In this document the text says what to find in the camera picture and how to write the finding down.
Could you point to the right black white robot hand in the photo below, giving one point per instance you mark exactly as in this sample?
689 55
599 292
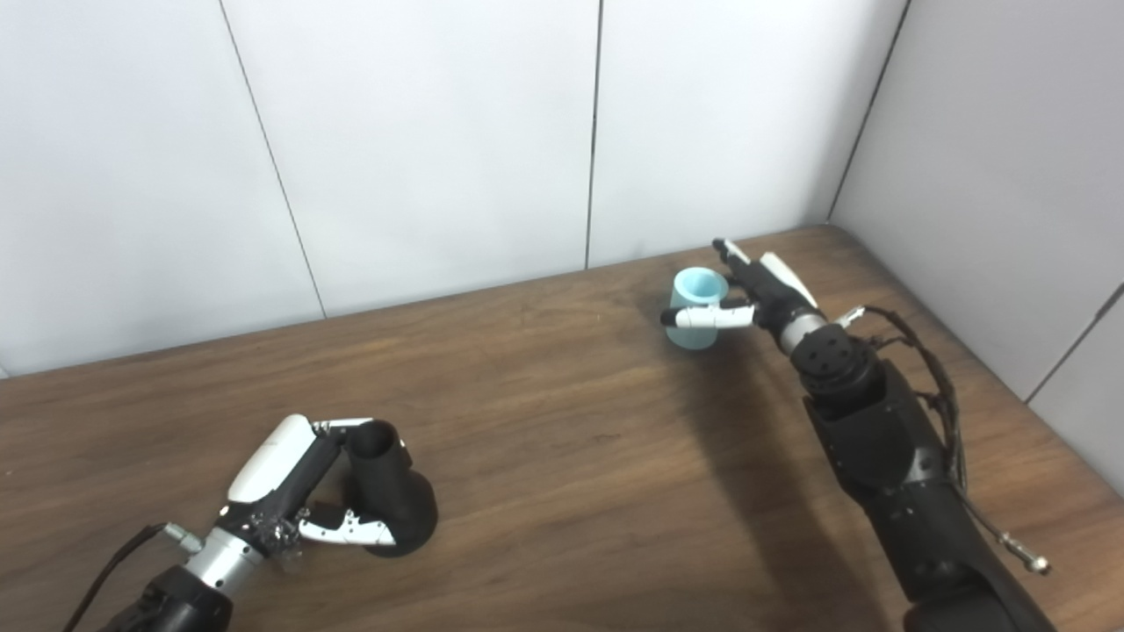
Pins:
777 294

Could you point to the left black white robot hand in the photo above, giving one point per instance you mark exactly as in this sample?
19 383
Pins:
272 461

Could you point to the black nozzle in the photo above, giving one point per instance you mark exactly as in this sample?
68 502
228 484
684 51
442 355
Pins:
395 491

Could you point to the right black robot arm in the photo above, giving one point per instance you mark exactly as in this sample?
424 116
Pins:
887 448

